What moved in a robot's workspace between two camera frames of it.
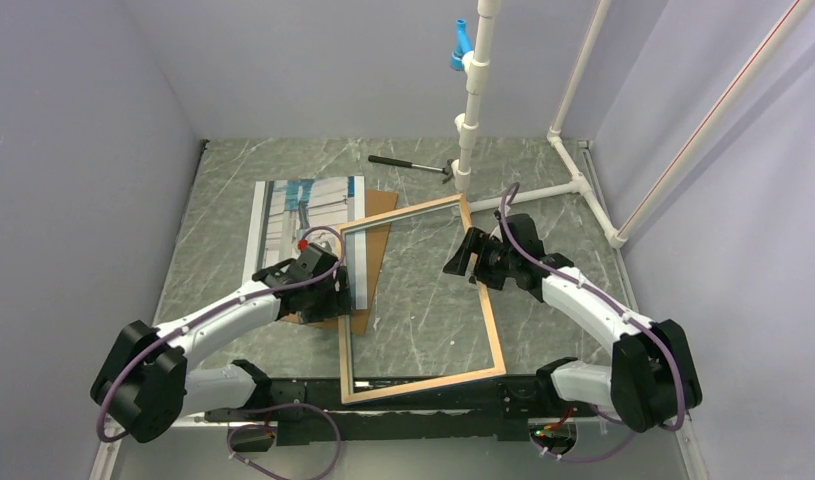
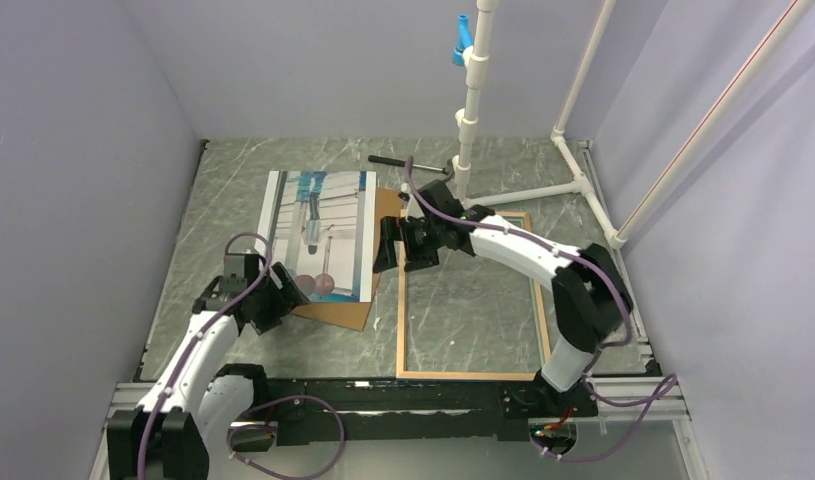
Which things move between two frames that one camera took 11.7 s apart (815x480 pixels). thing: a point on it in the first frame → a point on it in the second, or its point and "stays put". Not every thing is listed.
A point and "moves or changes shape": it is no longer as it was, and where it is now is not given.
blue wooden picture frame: [344, 336] → [541, 343]
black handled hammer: [448, 170] stays put
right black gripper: [475, 242] → [387, 256]
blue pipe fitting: [462, 45] stays put
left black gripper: [339, 301] → [285, 298]
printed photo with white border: [287, 213] moves or changes shape
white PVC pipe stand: [476, 64] stays put
